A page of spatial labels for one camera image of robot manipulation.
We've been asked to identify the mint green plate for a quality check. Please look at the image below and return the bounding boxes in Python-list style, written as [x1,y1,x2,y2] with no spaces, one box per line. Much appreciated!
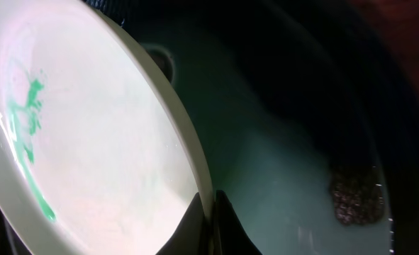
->
[0,0,213,254]

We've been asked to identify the round black serving tray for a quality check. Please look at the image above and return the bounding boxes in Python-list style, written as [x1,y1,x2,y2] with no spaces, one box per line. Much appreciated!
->
[0,0,419,255]

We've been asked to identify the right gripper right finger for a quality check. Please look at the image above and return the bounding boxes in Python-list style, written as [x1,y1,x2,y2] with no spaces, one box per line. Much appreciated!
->
[214,190,262,255]

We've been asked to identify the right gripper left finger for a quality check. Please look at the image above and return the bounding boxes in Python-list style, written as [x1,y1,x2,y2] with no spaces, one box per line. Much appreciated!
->
[157,193,208,255]

